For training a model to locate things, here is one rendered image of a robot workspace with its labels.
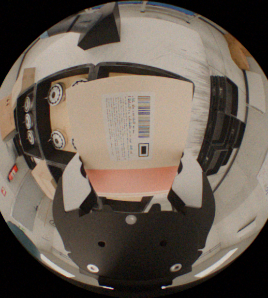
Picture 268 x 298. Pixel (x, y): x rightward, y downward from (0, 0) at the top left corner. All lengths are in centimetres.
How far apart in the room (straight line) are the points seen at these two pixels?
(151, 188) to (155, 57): 55
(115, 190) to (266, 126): 290
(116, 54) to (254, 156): 304
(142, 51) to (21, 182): 349
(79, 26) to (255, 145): 314
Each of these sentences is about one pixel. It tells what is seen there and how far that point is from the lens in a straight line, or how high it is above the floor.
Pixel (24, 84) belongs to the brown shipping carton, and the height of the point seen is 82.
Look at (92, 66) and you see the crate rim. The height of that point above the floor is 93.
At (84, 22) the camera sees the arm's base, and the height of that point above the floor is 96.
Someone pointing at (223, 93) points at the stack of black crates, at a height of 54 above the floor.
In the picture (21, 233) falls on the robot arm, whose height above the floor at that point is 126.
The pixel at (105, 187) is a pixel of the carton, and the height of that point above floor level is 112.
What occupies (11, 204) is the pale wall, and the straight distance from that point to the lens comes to 341.
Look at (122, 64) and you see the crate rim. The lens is 29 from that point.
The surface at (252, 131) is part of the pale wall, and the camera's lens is 296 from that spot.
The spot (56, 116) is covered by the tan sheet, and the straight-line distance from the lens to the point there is 52.
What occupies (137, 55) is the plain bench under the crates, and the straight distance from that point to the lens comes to 55.
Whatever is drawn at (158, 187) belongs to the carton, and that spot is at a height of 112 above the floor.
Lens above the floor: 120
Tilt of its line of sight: 58 degrees down
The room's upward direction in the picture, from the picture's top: 175 degrees clockwise
